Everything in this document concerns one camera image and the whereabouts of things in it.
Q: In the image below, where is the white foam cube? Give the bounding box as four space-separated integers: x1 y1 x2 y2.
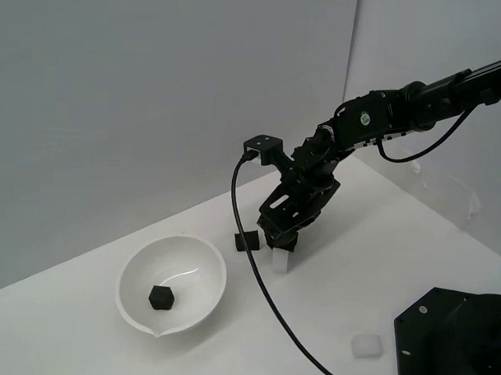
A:
350 331 384 361
271 248 294 275

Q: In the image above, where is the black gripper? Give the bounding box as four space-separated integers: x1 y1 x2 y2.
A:
256 159 343 255

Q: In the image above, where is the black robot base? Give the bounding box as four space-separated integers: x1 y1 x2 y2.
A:
392 285 501 375

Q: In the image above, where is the white bowl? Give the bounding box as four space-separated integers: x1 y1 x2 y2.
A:
113 233 229 341

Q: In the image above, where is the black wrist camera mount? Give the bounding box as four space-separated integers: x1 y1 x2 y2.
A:
242 132 297 174

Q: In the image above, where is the thick black camera cable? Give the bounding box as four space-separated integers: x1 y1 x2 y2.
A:
225 151 364 375

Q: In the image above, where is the clear plastic sheet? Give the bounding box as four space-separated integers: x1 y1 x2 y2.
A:
407 158 483 234

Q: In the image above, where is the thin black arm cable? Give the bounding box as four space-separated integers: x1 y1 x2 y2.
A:
377 103 475 165

